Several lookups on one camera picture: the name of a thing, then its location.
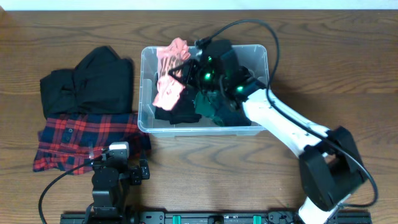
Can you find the pink printed t-shirt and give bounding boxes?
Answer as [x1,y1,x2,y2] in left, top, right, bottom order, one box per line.
[152,37,190,111]

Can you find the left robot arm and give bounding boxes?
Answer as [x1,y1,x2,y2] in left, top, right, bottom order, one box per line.
[91,149,150,220]

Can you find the black mounting rail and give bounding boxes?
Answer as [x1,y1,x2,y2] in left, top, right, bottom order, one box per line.
[60,211,373,224]

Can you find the large black garment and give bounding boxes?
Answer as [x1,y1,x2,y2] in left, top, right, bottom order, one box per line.
[40,46,134,118]

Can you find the black taped garment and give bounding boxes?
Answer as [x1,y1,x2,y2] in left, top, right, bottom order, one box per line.
[154,89,201,124]

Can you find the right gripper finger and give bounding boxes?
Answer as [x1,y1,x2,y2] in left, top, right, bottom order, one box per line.
[168,70,192,87]
[169,59,199,75]

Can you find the clear plastic storage bin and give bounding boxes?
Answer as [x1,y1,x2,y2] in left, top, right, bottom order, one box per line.
[137,44,269,138]

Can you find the dark navy garment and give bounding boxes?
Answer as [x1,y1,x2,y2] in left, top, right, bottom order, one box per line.
[212,101,251,127]

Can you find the red navy plaid shirt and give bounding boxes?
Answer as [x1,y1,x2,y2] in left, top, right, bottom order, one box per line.
[32,113,152,172]

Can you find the dark green taped garment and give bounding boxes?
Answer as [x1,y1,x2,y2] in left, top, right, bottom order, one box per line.
[194,92,224,126]

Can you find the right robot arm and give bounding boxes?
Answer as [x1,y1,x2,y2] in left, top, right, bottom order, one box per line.
[167,38,369,223]

